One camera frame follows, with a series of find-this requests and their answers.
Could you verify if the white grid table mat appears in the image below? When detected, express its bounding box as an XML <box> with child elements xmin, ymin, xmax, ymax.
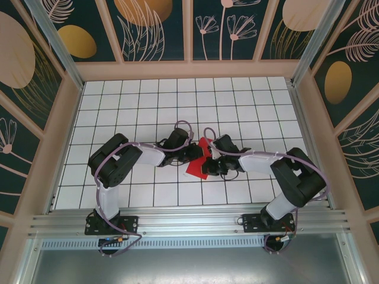
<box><xmin>49</xmin><ymin>77</ymin><xmax>329</xmax><ymax>209</ymax></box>

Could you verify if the aluminium mounting rail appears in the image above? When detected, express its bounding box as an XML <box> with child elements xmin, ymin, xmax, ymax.
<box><xmin>28</xmin><ymin>206</ymin><xmax>354</xmax><ymax>238</ymax></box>

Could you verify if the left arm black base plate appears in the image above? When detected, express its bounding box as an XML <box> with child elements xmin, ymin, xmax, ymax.
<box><xmin>85</xmin><ymin>215</ymin><xmax>140</xmax><ymax>236</ymax></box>

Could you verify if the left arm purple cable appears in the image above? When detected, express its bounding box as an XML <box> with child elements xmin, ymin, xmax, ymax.
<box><xmin>95</xmin><ymin>120</ymin><xmax>195</xmax><ymax>257</ymax></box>

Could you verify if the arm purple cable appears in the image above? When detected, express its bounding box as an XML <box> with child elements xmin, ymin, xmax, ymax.
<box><xmin>95</xmin><ymin>120</ymin><xmax>195</xmax><ymax>257</ymax></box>
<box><xmin>204</xmin><ymin>127</ymin><xmax>330</xmax><ymax>256</ymax></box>

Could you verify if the slotted metal cable duct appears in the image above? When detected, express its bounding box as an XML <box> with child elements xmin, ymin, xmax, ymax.
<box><xmin>41</xmin><ymin>238</ymin><xmax>267</xmax><ymax>250</ymax></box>

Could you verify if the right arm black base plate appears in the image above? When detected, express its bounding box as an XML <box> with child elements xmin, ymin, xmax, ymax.
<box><xmin>242</xmin><ymin>212</ymin><xmax>296</xmax><ymax>234</ymax></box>

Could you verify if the aluminium frame post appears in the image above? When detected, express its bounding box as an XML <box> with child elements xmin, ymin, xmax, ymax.
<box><xmin>291</xmin><ymin>0</ymin><xmax>349</xmax><ymax>88</ymax></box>
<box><xmin>23</xmin><ymin>0</ymin><xmax>85</xmax><ymax>91</ymax></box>

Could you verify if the aluminium side rail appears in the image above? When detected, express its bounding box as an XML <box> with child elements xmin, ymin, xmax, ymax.
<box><xmin>287</xmin><ymin>84</ymin><xmax>337</xmax><ymax>209</ymax></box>

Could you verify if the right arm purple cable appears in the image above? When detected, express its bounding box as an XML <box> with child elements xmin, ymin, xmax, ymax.
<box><xmin>204</xmin><ymin>127</ymin><xmax>330</xmax><ymax>256</ymax></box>

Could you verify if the grey metal sheet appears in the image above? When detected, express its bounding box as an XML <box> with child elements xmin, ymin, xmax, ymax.
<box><xmin>28</xmin><ymin>247</ymin><xmax>355</xmax><ymax>284</ymax></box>

